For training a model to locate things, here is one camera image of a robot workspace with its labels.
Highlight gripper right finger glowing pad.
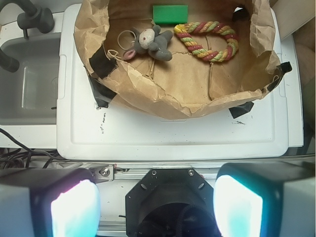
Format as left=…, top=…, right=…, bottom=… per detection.
left=213, top=161, right=316, bottom=237

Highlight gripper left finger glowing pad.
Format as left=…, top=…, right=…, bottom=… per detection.
left=0, top=168, right=101, bottom=237

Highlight gray plush animal toy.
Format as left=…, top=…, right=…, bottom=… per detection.
left=122, top=25, right=173, bottom=61

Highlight white plastic bin lid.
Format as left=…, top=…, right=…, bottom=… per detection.
left=57, top=4, right=304, bottom=162

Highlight gray toy sink basin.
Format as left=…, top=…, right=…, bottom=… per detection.
left=0, top=33, right=61, bottom=125

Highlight brown paper bag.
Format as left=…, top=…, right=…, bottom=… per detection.
left=74, top=0, right=282, bottom=119

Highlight gray toy faucet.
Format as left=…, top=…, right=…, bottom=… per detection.
left=0, top=0, right=55, bottom=73

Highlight beige rubber band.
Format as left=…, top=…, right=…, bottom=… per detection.
left=117, top=30, right=136, bottom=50

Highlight green foam block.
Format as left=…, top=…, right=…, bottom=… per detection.
left=153, top=5, right=188, bottom=24

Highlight black cables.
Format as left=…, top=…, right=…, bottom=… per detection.
left=0, top=127, right=60, bottom=169

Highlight metal bracket with screw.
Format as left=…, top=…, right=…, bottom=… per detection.
left=89, top=165, right=115, bottom=184

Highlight black octagonal mount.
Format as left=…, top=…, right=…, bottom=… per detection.
left=125, top=168, right=222, bottom=237

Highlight multicolour rope ring toy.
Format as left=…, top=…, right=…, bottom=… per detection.
left=174, top=21, right=239, bottom=63

